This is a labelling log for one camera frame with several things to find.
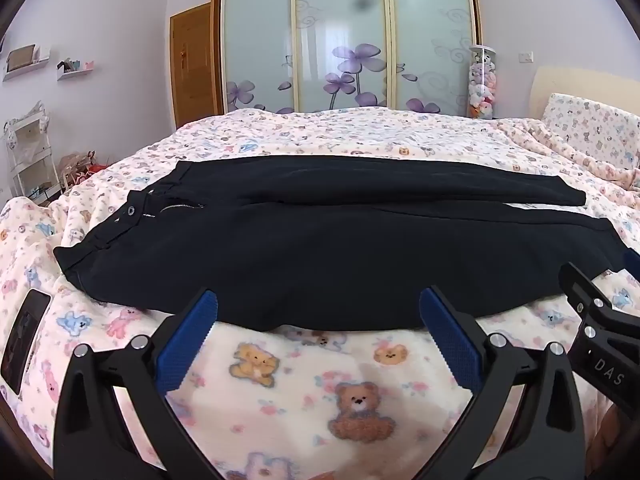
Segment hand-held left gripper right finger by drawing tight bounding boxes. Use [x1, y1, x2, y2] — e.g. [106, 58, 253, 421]
[419, 286, 587, 480]

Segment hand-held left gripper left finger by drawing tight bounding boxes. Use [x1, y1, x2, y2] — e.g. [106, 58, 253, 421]
[54, 287, 221, 480]

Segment black pants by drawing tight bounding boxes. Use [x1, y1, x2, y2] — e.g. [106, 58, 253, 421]
[52, 155, 636, 333]

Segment teddy bear print blanket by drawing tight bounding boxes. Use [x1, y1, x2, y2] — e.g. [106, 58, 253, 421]
[0, 107, 640, 480]

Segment teddy bear print pillow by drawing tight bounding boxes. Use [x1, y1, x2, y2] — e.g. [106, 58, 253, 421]
[542, 92, 640, 171]

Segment black smartphone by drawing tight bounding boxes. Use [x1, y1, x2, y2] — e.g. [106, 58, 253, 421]
[0, 289, 52, 396]

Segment cream bed headboard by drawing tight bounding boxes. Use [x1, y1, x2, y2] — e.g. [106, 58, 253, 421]
[530, 65, 640, 117]

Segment brown clutter pile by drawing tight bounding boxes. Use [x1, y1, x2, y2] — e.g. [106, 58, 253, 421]
[59, 150, 110, 193]

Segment clear tube of plush toys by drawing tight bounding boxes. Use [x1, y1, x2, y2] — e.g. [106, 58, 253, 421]
[467, 46, 498, 121]

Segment white storage rack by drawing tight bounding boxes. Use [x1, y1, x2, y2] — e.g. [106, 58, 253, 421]
[2, 102, 53, 206]

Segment wooden door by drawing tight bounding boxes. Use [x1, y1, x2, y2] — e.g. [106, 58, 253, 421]
[169, 2, 221, 131]

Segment floral glass sliding wardrobe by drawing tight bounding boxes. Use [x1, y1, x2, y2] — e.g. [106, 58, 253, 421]
[210, 0, 483, 118]

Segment cardboard box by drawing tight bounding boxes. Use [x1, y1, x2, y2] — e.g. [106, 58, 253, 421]
[6, 45, 40, 73]

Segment white wall shelf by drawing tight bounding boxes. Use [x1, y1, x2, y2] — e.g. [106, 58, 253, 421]
[56, 58, 96, 81]
[0, 42, 51, 82]

